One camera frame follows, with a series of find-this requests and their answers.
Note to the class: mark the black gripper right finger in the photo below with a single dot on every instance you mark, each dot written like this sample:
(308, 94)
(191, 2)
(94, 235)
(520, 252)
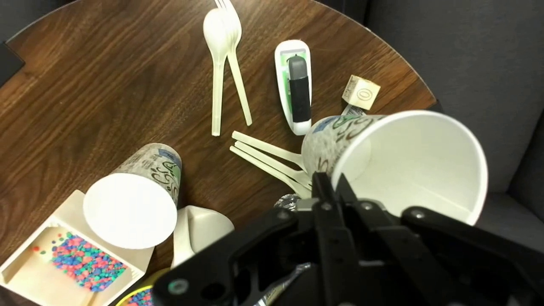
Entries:
(430, 261)

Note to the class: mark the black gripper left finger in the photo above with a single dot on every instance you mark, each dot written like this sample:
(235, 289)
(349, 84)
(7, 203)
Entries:
(255, 266)

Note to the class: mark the swirl print paper cup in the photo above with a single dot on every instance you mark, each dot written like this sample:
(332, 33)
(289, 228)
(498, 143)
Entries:
(418, 164)
(128, 210)

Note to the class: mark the cream plastic fork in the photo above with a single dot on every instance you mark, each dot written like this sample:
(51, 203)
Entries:
(240, 96)

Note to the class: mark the white scrub brush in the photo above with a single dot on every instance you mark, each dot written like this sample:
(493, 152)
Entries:
(282, 68)

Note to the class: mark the beige bead tray box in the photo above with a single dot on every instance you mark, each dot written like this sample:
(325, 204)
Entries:
(22, 269)

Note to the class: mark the cream plastic spoon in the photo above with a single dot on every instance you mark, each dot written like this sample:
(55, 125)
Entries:
(221, 34)

